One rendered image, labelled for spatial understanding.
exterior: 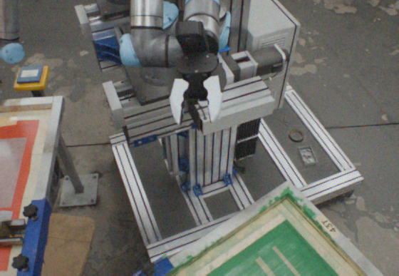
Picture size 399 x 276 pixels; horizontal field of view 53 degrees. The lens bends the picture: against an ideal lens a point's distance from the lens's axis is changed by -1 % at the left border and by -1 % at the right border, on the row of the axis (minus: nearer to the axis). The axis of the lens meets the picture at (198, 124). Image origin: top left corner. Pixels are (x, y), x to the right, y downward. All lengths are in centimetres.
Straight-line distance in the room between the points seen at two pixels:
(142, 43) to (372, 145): 226
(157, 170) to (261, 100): 112
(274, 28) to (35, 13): 290
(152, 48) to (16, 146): 88
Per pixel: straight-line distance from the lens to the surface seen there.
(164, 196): 226
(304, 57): 345
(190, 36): 66
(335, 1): 421
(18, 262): 127
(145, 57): 91
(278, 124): 260
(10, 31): 147
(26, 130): 169
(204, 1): 85
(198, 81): 71
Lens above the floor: 215
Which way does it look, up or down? 50 degrees down
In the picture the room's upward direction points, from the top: straight up
